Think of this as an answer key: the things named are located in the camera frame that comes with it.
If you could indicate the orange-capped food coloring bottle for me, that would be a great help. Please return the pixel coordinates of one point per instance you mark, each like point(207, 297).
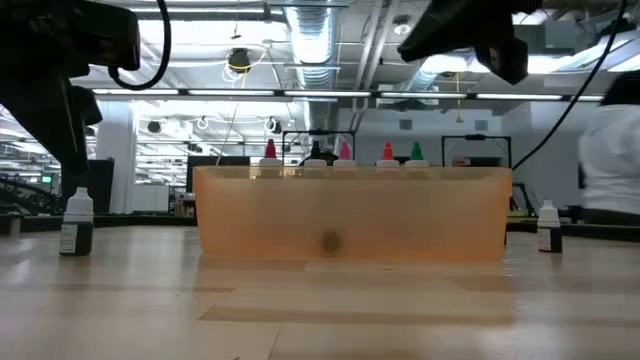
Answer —
point(387, 152)

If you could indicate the person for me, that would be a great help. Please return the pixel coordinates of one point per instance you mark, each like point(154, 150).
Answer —
point(610, 165)

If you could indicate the pink-capped food coloring bottle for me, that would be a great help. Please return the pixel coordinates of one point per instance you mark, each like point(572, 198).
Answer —
point(345, 152)

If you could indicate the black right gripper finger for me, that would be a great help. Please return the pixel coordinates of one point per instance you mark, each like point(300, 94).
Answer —
point(460, 27)

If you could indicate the black-capped food coloring bottle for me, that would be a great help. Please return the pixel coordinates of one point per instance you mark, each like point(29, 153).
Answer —
point(315, 150)

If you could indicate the black background rig frame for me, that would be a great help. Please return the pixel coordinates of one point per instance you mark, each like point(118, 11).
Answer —
point(320, 132)
point(475, 136)

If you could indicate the red-capped food coloring bottle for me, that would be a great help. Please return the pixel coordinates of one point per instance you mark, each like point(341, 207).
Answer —
point(270, 152)

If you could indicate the long ceiling light bar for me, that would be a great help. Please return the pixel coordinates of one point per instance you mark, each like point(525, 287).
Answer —
point(325, 93)

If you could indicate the black ceiling device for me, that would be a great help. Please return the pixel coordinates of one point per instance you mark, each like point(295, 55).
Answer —
point(239, 60)

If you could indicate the small white-capped dropper bottle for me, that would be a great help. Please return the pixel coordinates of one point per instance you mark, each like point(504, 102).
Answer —
point(76, 235)

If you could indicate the white cap right of mat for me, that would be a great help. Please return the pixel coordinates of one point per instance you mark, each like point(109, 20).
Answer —
point(550, 235)

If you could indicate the silver ventilation duct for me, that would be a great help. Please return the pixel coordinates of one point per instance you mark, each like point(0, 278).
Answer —
point(310, 45)

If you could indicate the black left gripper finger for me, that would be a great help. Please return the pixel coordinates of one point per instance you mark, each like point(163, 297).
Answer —
point(55, 125)

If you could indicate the translucent orange plastic tray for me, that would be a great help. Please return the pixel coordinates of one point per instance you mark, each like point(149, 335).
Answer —
point(425, 220)

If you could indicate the green-capped food coloring bottle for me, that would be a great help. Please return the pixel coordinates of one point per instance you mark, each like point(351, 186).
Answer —
point(416, 152)

